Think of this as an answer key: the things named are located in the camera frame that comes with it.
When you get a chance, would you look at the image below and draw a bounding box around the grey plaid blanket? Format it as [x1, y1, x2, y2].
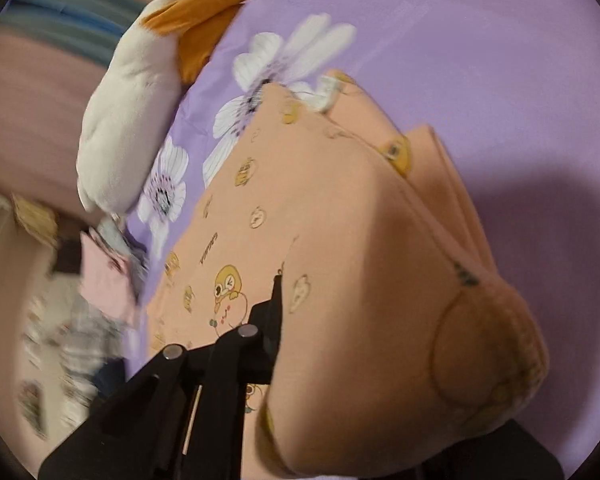
[22, 290, 131, 411]

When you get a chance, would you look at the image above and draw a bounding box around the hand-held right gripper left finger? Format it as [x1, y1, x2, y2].
[37, 260, 286, 480]

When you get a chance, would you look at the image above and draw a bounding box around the pink curtain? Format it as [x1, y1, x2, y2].
[0, 35, 131, 221]

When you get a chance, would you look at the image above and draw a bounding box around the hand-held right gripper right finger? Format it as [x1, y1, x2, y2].
[415, 420, 563, 480]

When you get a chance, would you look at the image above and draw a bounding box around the pile of pink clothes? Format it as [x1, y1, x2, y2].
[77, 217, 151, 326]

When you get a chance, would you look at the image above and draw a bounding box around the white duck plush toy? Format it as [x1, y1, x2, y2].
[77, 0, 268, 213]

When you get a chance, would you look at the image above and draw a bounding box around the orange printed baby romper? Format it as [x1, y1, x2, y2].
[145, 70, 551, 478]

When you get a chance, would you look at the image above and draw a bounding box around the yellow fringed cloth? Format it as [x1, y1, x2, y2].
[10, 195, 61, 248]

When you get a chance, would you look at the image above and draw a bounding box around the navy blue cloth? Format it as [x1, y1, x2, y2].
[95, 360, 131, 397]

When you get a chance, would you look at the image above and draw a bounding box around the blue framed window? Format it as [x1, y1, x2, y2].
[0, 0, 146, 66]

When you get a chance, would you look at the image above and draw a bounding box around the purple floral blanket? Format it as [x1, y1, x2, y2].
[125, 0, 600, 461]

